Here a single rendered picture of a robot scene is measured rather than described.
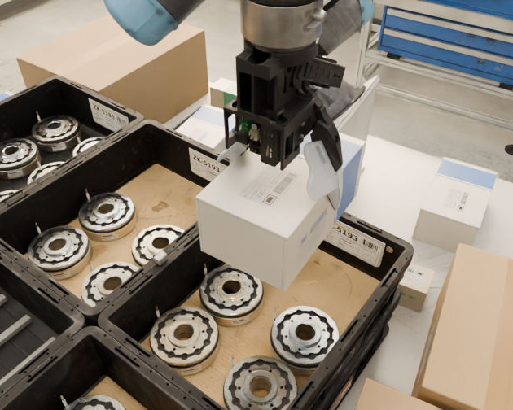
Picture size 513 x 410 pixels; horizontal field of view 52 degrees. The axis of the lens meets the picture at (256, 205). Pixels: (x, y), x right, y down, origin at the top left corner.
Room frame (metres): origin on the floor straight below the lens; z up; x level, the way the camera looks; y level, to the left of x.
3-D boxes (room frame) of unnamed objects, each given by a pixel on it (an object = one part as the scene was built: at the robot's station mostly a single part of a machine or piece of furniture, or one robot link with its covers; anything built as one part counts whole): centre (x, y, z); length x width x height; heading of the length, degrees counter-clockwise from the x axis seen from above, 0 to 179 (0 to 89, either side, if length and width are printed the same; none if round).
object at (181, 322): (0.44, 0.11, 0.86); 0.05 x 0.05 x 0.01
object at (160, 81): (1.32, 0.38, 0.80); 0.40 x 0.30 x 0.20; 146
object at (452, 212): (0.85, -0.44, 0.75); 0.20 x 0.12 x 0.09; 151
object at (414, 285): (0.67, -0.22, 0.73); 0.24 x 0.06 x 0.06; 62
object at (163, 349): (0.44, 0.11, 0.86); 0.10 x 0.10 x 0.01
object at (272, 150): (0.46, -0.02, 1.25); 0.09 x 0.08 x 0.12; 148
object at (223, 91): (1.30, 0.02, 0.73); 0.24 x 0.06 x 0.06; 59
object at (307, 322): (0.44, -0.07, 0.86); 0.05 x 0.05 x 0.01
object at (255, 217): (0.49, -0.04, 1.10); 0.20 x 0.12 x 0.09; 148
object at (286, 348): (0.44, -0.07, 0.86); 0.10 x 0.10 x 0.01
